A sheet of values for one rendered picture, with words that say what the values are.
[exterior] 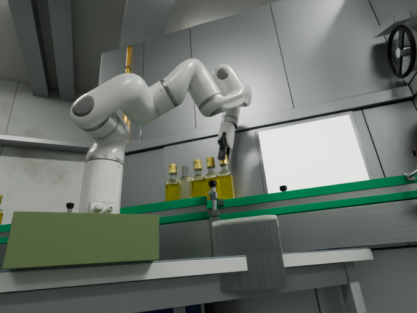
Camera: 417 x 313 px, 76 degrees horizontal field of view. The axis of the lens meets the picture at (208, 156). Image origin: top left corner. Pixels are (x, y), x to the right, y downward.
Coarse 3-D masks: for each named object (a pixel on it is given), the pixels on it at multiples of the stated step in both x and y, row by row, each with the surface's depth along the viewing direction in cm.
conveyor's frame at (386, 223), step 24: (288, 216) 92; (312, 216) 90; (336, 216) 88; (360, 216) 86; (384, 216) 84; (408, 216) 82; (168, 240) 91; (192, 240) 88; (288, 240) 89; (312, 240) 87; (336, 240) 85; (360, 240) 83; (384, 240) 82; (408, 240) 80; (0, 264) 106
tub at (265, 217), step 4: (256, 216) 68; (260, 216) 67; (264, 216) 67; (268, 216) 67; (272, 216) 67; (276, 216) 69; (220, 220) 70; (224, 220) 70; (228, 220) 69; (232, 220) 69; (236, 220) 69; (240, 220) 68; (244, 220) 68; (248, 220) 69; (252, 220) 69; (256, 220) 68; (260, 220) 68; (212, 224) 72; (216, 224) 70; (220, 224) 70; (224, 224) 70; (228, 224) 70
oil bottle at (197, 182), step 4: (196, 176) 111; (200, 176) 110; (192, 180) 110; (196, 180) 110; (200, 180) 109; (192, 184) 110; (196, 184) 109; (200, 184) 109; (204, 184) 109; (192, 188) 109; (196, 188) 109; (200, 188) 108; (204, 188) 108; (192, 192) 108; (196, 192) 108; (200, 192) 108; (204, 192) 108; (192, 196) 108; (196, 196) 107
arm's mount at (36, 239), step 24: (24, 216) 46; (48, 216) 48; (72, 216) 49; (96, 216) 51; (120, 216) 52; (144, 216) 54; (24, 240) 45; (48, 240) 46; (72, 240) 48; (96, 240) 49; (120, 240) 51; (144, 240) 52; (24, 264) 44; (48, 264) 45; (72, 264) 46; (96, 264) 51
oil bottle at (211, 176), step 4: (212, 172) 111; (208, 176) 109; (212, 176) 108; (216, 176) 108; (204, 180) 109; (208, 180) 108; (216, 180) 108; (208, 188) 107; (216, 188) 106; (208, 196) 106; (208, 200) 105
